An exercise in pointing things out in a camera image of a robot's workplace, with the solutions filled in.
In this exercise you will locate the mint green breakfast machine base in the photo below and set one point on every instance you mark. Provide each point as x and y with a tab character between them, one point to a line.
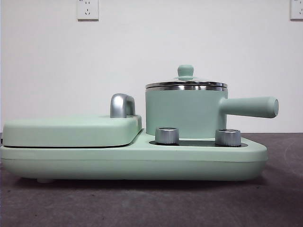
71	163

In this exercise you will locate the silver control knob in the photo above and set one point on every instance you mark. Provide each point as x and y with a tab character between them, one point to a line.
227	137
166	135

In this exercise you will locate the glass lid with green knob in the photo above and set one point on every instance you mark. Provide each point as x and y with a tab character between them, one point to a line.
185	71

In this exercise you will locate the mint green hinged griddle cover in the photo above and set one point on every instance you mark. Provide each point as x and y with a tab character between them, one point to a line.
71	130

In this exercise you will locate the white wall socket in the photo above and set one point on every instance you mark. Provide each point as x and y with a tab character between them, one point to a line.
297	10
87	10

